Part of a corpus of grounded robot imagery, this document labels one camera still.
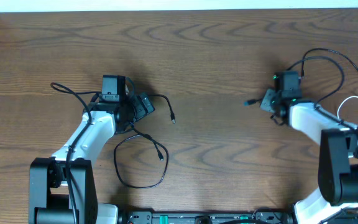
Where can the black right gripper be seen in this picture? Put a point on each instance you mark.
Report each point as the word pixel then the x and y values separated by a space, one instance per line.
pixel 265 105

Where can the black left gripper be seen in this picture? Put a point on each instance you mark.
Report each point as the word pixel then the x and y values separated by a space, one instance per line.
pixel 142 110

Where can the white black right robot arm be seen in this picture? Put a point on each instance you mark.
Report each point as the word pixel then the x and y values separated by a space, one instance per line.
pixel 337 192

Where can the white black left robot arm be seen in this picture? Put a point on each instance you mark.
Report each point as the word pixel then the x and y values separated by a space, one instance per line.
pixel 62 187

